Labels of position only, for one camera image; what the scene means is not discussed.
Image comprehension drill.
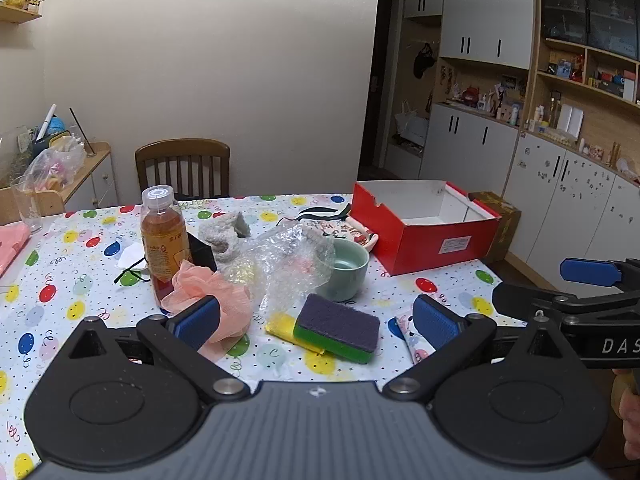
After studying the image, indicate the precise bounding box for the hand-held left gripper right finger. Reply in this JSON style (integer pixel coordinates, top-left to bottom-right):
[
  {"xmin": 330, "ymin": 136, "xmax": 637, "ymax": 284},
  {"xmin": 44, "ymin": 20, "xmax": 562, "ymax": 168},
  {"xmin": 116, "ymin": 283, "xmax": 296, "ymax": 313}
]
[{"xmin": 379, "ymin": 293, "xmax": 582, "ymax": 404}]

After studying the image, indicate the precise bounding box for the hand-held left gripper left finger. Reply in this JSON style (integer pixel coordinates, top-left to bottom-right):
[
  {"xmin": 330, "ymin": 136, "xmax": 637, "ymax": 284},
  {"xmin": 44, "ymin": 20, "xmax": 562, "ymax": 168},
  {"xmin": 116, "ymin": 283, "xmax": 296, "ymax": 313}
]
[{"xmin": 66, "ymin": 294, "xmax": 251, "ymax": 404}]

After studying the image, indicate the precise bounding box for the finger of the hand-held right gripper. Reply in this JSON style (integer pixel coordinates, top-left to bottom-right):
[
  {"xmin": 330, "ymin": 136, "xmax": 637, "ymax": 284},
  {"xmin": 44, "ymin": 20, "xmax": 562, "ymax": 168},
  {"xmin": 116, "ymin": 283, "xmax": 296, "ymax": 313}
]
[
  {"xmin": 491, "ymin": 283, "xmax": 640, "ymax": 323},
  {"xmin": 559, "ymin": 257, "xmax": 640, "ymax": 290}
]

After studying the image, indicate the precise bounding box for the pink mesh bath pouf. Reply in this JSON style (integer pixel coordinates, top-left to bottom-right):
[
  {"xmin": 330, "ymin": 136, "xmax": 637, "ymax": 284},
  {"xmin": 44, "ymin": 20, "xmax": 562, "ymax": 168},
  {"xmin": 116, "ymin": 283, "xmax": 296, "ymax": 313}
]
[{"xmin": 160, "ymin": 260, "xmax": 253, "ymax": 361}]

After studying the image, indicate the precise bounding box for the red shoe box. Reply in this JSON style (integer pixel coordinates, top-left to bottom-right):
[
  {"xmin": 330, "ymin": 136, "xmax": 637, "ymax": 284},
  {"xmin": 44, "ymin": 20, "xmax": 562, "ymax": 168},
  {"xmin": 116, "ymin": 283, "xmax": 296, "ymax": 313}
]
[{"xmin": 348, "ymin": 180, "xmax": 502, "ymax": 276}]

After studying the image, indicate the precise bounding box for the yellow sponge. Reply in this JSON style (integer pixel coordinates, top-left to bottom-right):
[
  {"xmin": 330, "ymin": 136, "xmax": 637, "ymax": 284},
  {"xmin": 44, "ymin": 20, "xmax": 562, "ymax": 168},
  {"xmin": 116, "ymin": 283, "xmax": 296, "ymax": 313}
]
[{"xmin": 265, "ymin": 311, "xmax": 331, "ymax": 356}]

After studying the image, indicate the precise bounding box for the purple green sponge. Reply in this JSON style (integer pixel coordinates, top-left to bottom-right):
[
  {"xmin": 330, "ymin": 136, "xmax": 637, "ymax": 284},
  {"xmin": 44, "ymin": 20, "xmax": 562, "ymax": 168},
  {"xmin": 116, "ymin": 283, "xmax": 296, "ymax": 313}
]
[{"xmin": 292, "ymin": 293, "xmax": 382, "ymax": 365}]

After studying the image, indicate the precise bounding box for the clear plastic bag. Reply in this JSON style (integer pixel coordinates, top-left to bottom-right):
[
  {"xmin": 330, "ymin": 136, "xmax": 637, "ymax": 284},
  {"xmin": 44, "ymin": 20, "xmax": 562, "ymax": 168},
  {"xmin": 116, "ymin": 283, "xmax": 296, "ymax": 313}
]
[{"xmin": 220, "ymin": 222, "xmax": 337, "ymax": 313}]

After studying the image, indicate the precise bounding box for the christmas print bag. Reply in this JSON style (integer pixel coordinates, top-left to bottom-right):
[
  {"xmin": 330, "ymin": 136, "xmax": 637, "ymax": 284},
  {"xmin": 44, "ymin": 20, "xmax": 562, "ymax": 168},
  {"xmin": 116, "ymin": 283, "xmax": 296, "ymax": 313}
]
[{"xmin": 277, "ymin": 205, "xmax": 381, "ymax": 251}]

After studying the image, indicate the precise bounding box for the person's right hand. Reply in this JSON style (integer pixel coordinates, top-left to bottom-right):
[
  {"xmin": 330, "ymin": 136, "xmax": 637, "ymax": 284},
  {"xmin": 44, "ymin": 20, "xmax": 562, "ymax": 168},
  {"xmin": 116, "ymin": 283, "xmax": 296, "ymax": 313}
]
[{"xmin": 612, "ymin": 369, "xmax": 640, "ymax": 461}]

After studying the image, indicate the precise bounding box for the patterned small pouch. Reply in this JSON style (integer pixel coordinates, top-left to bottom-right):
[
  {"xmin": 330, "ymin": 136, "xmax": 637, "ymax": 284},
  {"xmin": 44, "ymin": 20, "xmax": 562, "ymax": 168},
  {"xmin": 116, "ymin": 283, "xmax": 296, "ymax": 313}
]
[{"xmin": 395, "ymin": 312, "xmax": 436, "ymax": 365}]

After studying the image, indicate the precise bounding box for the small black box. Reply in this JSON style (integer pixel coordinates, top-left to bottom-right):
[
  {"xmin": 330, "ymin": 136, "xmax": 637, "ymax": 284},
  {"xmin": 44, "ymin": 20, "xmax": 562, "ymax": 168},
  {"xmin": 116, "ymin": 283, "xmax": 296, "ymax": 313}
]
[{"xmin": 186, "ymin": 232, "xmax": 218, "ymax": 273}]

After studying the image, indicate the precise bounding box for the brown cardboard box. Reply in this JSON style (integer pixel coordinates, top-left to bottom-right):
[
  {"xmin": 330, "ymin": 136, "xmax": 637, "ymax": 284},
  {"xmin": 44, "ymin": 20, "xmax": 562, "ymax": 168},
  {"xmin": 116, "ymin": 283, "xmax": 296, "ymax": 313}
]
[{"xmin": 467, "ymin": 191, "xmax": 522, "ymax": 263}]

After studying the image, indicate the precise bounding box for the orange drink bottle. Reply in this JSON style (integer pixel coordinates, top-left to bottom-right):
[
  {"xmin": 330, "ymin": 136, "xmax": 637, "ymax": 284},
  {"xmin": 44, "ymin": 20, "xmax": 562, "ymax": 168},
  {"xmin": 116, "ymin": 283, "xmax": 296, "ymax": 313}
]
[{"xmin": 140, "ymin": 186, "xmax": 190, "ymax": 311}]

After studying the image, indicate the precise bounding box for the grey fluffy towel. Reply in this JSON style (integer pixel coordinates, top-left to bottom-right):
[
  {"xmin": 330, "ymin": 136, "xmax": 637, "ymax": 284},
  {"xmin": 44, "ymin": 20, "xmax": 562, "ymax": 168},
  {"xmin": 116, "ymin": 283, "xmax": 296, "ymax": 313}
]
[{"xmin": 199, "ymin": 211, "xmax": 252, "ymax": 263}]

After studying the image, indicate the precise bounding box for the green ceramic cup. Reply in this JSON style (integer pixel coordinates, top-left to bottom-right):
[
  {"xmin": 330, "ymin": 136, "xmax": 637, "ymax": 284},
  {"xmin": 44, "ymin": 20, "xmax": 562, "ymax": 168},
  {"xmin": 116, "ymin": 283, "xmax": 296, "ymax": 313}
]
[{"xmin": 312, "ymin": 238, "xmax": 371, "ymax": 303}]

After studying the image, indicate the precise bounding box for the balloon print tablecloth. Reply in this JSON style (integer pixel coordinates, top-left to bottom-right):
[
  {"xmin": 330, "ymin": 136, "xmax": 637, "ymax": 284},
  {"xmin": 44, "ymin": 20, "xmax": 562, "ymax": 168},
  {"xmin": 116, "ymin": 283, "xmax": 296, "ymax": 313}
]
[{"xmin": 0, "ymin": 192, "xmax": 528, "ymax": 480}]

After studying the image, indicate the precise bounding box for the wooden chair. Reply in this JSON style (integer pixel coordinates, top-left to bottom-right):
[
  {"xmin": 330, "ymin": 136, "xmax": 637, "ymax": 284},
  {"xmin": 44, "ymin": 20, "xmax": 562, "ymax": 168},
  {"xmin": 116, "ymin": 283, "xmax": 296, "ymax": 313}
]
[{"xmin": 135, "ymin": 138, "xmax": 232, "ymax": 201}]

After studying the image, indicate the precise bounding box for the white tote bag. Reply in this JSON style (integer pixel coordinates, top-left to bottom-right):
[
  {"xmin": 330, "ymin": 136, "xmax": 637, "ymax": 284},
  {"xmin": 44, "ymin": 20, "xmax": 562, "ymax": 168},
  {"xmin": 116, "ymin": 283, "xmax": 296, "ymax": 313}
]
[{"xmin": 395, "ymin": 101, "xmax": 431, "ymax": 146}]

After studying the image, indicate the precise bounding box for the pink cloth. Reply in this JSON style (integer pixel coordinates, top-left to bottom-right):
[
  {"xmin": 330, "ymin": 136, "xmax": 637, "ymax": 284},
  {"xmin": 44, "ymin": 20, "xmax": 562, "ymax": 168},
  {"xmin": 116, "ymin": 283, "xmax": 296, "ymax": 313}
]
[{"xmin": 0, "ymin": 222, "xmax": 32, "ymax": 278}]

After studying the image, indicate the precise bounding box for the clear drinking glass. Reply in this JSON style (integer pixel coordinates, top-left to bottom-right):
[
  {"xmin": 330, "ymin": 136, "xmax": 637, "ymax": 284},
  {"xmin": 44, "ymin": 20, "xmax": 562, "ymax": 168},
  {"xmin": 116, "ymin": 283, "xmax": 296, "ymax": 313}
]
[{"xmin": 10, "ymin": 175, "xmax": 43, "ymax": 235}]

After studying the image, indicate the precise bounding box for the plastic bag of snacks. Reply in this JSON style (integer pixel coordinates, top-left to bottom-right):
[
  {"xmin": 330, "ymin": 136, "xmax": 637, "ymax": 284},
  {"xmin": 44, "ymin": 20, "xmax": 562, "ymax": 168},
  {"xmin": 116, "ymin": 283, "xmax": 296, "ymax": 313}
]
[{"xmin": 22, "ymin": 135, "xmax": 86, "ymax": 193}]

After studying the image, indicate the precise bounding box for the thin black stick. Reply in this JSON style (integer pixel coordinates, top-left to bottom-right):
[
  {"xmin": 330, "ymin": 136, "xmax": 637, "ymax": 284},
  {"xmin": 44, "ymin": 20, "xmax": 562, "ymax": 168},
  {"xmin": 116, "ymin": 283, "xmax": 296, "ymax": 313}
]
[{"xmin": 69, "ymin": 107, "xmax": 96, "ymax": 157}]

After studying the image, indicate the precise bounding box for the dark entrance door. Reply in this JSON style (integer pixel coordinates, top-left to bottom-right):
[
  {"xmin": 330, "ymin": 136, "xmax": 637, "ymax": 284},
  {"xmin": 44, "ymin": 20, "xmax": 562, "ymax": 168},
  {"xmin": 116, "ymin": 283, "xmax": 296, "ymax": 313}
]
[{"xmin": 357, "ymin": 0, "xmax": 401, "ymax": 181}]

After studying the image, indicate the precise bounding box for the white tube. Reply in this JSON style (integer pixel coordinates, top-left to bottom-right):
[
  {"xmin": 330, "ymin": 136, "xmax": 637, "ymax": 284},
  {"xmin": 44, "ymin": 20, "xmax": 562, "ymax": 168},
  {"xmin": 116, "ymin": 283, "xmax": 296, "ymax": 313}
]
[{"xmin": 37, "ymin": 105, "xmax": 57, "ymax": 141}]

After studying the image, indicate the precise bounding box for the black hanging bag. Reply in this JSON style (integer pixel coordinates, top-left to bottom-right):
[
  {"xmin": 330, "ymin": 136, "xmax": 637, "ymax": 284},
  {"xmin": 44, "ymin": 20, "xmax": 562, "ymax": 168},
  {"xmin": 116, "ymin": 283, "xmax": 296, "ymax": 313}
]
[{"xmin": 413, "ymin": 42, "xmax": 437, "ymax": 80}]

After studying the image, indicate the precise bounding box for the white wooden cabinet unit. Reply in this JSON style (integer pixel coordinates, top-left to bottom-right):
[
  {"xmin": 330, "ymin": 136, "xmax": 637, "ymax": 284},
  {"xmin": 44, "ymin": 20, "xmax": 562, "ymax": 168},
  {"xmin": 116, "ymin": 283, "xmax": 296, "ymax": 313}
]
[{"xmin": 390, "ymin": 0, "xmax": 640, "ymax": 281}]

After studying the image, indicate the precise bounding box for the wooden wall shelf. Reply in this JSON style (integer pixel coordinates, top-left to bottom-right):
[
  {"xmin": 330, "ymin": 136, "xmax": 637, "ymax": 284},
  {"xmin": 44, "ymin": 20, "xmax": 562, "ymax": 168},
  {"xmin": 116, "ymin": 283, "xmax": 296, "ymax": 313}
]
[{"xmin": 0, "ymin": 0, "xmax": 43, "ymax": 25}]

